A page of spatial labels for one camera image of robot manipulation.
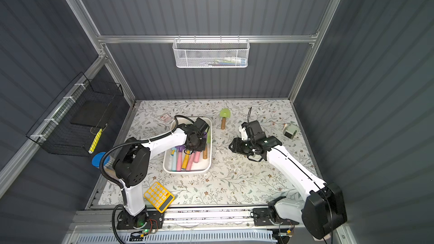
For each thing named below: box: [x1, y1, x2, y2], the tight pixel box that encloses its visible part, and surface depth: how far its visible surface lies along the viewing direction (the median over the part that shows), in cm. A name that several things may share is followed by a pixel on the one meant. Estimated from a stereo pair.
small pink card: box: [160, 113, 173, 123], surface depth 111 cm
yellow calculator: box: [143, 181, 176, 213], surface depth 80 cm
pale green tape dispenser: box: [283, 120, 301, 139], surface depth 100 cm
